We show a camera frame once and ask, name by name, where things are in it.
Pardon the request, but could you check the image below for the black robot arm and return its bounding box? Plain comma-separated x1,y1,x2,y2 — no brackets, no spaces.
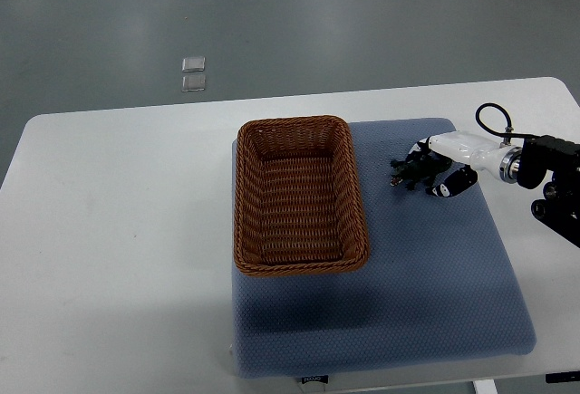
517,135,579,245

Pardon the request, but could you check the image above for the table label plate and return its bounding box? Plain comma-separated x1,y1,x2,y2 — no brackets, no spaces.
300,375,329,385

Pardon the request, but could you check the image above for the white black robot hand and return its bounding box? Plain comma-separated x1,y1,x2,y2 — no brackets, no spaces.
404,131,522,197

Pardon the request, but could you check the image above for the brown wicker basket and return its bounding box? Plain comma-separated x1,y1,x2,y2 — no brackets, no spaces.
233,115,370,277

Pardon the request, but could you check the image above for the floor plate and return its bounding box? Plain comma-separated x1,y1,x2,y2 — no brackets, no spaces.
182,56,206,72
181,73,207,92

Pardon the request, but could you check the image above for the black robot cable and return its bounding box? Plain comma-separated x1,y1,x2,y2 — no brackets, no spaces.
475,102,536,146

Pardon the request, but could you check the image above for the dark toy crocodile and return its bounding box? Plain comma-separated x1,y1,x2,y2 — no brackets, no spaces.
390,153,453,190

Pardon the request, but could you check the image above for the blue-grey foam mat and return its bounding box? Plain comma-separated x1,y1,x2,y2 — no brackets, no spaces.
232,119,536,378

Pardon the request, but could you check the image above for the upper floor plate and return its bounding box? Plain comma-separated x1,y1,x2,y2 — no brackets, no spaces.
182,56,206,72

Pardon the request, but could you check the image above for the black table edge handle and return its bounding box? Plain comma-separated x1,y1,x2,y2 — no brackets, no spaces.
545,370,580,384

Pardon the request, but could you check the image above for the lower floor plate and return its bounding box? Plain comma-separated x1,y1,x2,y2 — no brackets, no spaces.
181,73,207,92

